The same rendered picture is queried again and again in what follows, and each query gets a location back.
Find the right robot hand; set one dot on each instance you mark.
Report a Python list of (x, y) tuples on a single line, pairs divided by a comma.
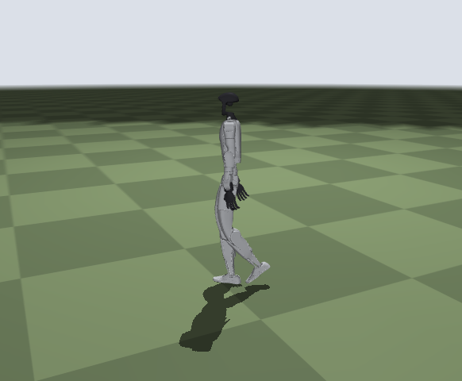
[(240, 191)]

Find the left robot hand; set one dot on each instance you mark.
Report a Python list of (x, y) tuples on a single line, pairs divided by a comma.
[(230, 198)]

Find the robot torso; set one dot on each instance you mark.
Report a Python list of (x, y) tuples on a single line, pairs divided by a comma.
[(237, 147)]

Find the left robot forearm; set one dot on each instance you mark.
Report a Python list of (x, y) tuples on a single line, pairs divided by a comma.
[(228, 170)]

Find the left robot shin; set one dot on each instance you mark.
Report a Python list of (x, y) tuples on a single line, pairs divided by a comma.
[(240, 245)]

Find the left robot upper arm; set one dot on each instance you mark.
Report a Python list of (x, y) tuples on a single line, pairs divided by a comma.
[(229, 129)]

